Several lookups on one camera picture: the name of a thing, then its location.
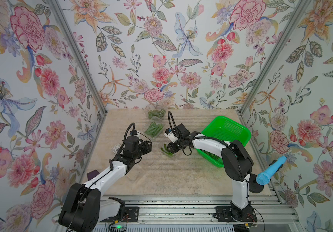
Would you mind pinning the right aluminium corner post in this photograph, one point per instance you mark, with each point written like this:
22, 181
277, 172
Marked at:
295, 17

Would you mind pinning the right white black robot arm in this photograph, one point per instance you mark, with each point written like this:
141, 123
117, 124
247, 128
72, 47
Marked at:
236, 160

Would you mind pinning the purple cube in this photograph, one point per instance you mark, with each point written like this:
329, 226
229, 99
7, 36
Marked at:
92, 174

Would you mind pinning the black round microphone stand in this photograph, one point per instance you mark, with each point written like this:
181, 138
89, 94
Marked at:
254, 187

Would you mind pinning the green peppers pile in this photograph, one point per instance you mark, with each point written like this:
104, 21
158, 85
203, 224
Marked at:
212, 156

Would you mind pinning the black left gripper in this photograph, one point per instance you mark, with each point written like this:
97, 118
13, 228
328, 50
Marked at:
145, 146

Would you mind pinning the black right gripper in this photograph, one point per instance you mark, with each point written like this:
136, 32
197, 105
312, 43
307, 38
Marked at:
172, 149

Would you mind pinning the clear pepper container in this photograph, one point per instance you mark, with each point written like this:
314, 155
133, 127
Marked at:
153, 128
156, 112
165, 147

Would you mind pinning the aluminium corner post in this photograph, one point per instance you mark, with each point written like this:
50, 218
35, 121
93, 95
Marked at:
295, 17
62, 22

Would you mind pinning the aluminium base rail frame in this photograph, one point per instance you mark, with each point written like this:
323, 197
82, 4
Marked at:
195, 213

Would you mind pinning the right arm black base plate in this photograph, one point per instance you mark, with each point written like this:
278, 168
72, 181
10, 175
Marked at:
234, 214

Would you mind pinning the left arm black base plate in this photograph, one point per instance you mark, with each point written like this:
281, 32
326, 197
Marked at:
131, 214

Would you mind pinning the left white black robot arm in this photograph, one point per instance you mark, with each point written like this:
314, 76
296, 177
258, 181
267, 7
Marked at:
83, 207

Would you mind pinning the left aluminium corner post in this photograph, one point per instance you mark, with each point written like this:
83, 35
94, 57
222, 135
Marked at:
62, 22

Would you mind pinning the green plastic mesh basket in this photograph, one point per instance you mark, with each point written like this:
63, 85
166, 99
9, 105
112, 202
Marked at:
225, 129

